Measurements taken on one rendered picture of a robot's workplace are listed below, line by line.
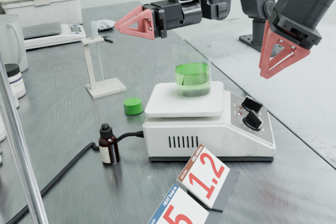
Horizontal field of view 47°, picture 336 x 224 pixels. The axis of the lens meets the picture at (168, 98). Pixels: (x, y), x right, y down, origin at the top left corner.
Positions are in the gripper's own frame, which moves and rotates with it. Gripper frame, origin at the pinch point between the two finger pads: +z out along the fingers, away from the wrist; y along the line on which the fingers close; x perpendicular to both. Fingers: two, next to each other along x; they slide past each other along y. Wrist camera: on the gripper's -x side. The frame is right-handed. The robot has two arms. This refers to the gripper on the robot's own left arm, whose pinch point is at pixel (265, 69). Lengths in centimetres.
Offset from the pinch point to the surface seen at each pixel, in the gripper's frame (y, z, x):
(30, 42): -56, 45, -58
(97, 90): -18.4, 28.1, -25.9
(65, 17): -85, 43, -58
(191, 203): 21.7, 13.7, -3.9
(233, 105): 2.2, 7.3, -1.7
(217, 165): 12.6, 12.5, -1.3
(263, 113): -0.6, 7.2, 4.0
